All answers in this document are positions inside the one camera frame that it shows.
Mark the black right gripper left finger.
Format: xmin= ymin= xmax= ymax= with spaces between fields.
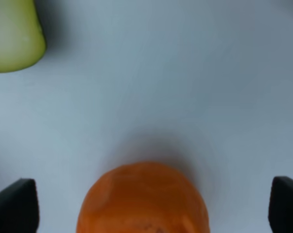
xmin=0 ymin=179 xmax=39 ymax=233

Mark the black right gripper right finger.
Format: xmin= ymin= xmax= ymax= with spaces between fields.
xmin=268 ymin=176 xmax=293 ymax=233

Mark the orange tangerine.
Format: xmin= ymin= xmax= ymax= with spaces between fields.
xmin=76 ymin=162 xmax=210 ymax=233

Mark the halved avocado with pit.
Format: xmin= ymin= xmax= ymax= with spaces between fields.
xmin=0 ymin=0 xmax=47 ymax=73

